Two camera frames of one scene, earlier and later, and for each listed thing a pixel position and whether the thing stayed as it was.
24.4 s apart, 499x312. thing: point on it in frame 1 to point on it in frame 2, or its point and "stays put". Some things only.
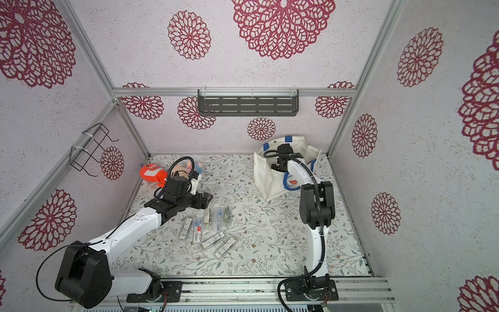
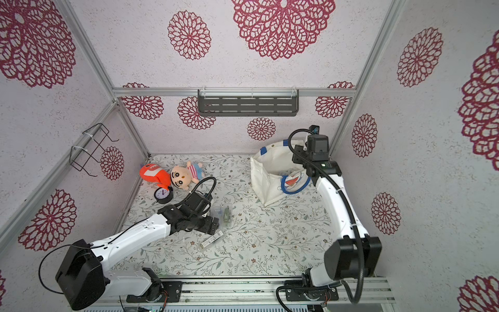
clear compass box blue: (216, 218) stays put
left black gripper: (199, 205) to (208, 228)
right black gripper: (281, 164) to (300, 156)
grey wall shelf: (244, 103) stays put
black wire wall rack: (91, 148) stays put
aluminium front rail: (347, 292) stays put
